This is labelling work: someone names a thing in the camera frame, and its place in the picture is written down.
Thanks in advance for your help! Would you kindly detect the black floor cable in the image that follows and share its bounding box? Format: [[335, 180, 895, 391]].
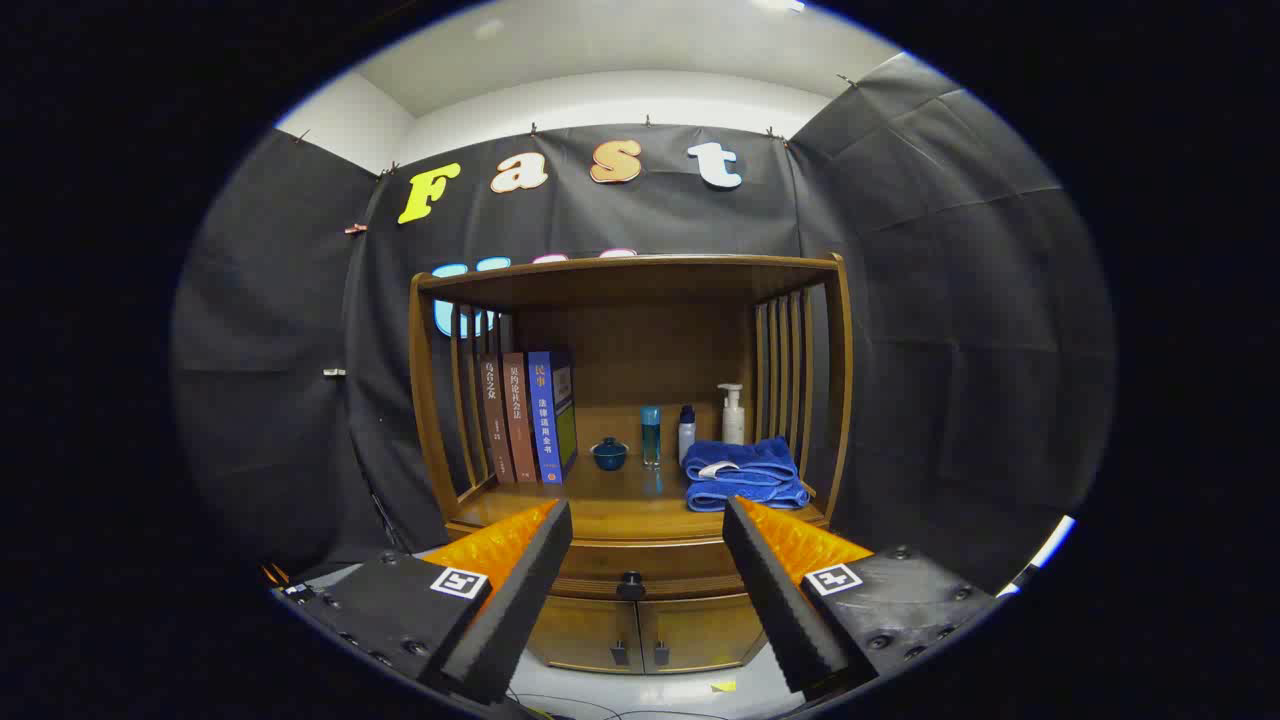
[[510, 690, 731, 720]]

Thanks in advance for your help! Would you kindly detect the dark brown book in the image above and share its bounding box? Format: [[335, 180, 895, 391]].
[[478, 352, 516, 486]]

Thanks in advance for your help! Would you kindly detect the reddish brown book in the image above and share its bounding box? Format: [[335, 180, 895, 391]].
[[502, 352, 539, 484]]

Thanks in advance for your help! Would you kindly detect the folded blue towel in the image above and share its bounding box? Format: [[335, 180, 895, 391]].
[[683, 437, 811, 513]]

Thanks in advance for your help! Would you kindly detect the wooden cabinet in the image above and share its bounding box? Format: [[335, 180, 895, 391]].
[[408, 253, 856, 676]]

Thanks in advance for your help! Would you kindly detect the wooden countertop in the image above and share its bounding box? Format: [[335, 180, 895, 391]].
[[447, 452, 829, 548]]

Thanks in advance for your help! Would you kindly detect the wooden drawer with black knob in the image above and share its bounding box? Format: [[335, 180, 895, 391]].
[[545, 543, 749, 602]]

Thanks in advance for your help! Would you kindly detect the wooden cabinet door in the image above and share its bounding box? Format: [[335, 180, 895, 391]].
[[637, 592, 767, 674], [526, 595, 644, 674]]

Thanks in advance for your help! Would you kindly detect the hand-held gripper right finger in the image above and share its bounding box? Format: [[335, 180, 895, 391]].
[[722, 495, 1001, 701]]

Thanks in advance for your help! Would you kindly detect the blue book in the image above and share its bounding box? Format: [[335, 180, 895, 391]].
[[527, 349, 578, 485]]

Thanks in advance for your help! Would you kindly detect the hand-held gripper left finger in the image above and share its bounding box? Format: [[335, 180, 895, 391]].
[[283, 498, 574, 707]]

